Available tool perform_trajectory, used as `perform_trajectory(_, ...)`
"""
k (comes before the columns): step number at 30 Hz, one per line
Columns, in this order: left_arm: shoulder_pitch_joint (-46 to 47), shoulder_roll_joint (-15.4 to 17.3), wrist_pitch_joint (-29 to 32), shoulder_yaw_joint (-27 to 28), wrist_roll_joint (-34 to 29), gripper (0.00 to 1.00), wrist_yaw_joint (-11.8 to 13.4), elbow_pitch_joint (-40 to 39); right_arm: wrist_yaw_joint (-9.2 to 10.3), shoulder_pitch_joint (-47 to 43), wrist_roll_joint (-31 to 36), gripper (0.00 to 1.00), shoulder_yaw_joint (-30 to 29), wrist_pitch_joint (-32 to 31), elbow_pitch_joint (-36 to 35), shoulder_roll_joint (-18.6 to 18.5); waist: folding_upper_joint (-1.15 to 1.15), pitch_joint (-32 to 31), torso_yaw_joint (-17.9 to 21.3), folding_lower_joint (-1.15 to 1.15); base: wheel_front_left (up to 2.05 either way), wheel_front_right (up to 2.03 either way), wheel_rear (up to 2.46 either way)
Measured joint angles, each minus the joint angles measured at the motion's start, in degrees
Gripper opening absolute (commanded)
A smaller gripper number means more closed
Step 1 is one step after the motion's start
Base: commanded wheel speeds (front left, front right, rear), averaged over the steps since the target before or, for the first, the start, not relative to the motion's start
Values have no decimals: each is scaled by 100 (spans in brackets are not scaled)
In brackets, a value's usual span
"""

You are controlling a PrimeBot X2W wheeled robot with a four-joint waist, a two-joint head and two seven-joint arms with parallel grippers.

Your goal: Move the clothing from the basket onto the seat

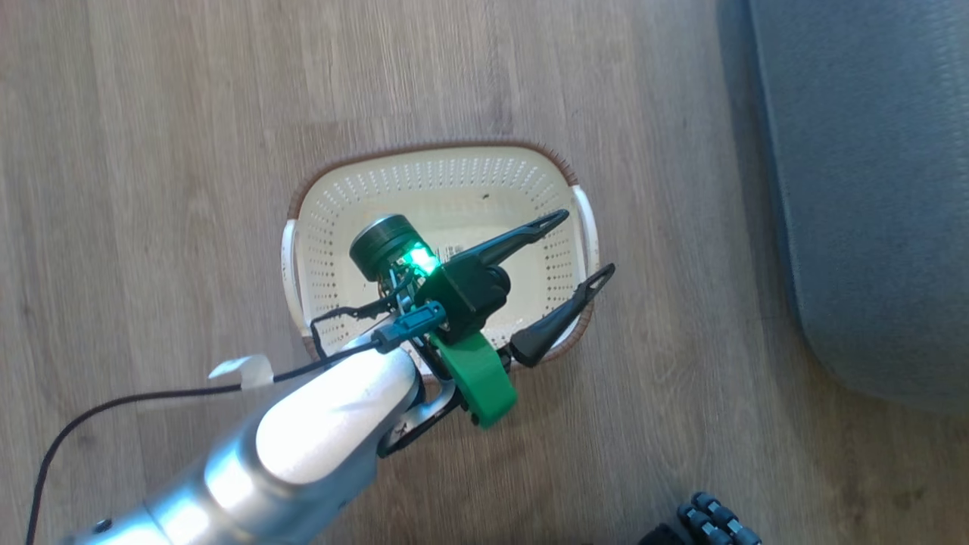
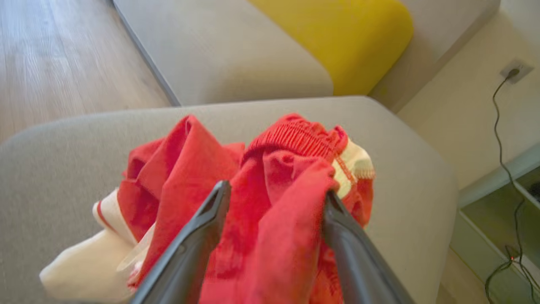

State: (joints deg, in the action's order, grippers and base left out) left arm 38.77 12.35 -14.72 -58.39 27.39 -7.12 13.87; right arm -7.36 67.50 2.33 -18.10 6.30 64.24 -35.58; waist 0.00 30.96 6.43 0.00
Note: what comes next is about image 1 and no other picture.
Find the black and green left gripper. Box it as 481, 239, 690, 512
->
414, 210, 616, 429

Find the white tape tab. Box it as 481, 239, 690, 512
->
208, 353, 275, 391

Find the grey fabric seat cushion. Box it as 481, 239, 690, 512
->
715, 0, 969, 416

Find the looped black cable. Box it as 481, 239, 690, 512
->
310, 291, 413, 360

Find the thin black cable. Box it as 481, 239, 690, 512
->
25, 339, 383, 545

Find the cream perforated plastic laundry basket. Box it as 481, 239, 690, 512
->
280, 140, 600, 383

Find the teal cable connector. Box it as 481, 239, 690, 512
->
371, 301, 447, 355

